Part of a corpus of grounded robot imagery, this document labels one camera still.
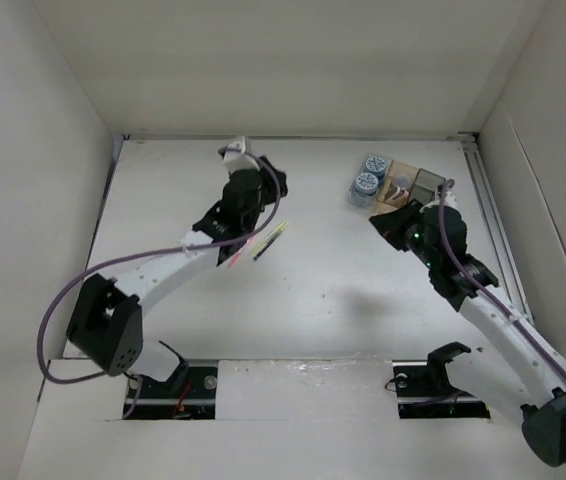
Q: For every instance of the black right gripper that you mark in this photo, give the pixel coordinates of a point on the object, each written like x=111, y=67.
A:
x=392, y=223

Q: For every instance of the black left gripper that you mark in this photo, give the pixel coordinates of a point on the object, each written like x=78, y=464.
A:
x=267, y=181

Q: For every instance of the clear jar of paper clips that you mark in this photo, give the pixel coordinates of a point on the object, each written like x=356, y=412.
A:
x=402, y=180

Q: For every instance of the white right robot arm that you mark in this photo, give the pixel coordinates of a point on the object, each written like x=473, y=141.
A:
x=536, y=402

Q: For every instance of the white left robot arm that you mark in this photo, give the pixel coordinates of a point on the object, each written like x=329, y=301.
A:
x=107, y=321

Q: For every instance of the yellow highlighter pen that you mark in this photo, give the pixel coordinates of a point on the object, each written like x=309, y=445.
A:
x=282, y=226

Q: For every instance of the clear plastic bin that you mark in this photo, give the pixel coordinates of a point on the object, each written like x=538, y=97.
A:
x=369, y=180

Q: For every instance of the grey plastic bin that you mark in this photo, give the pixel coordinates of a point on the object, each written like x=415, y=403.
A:
x=425, y=186

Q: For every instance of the black pen refill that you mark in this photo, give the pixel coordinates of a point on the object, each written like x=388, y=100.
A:
x=268, y=243

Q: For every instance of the pink highlighter pen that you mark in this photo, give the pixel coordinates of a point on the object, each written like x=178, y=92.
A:
x=236, y=257

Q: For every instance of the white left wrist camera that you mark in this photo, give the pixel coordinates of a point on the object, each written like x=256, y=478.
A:
x=235, y=155

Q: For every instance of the aluminium rail on right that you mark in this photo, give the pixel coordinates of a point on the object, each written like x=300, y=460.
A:
x=508, y=273

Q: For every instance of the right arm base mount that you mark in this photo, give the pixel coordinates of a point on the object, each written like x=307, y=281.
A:
x=419, y=397

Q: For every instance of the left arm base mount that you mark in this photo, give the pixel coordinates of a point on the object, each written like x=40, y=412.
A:
x=194, y=398

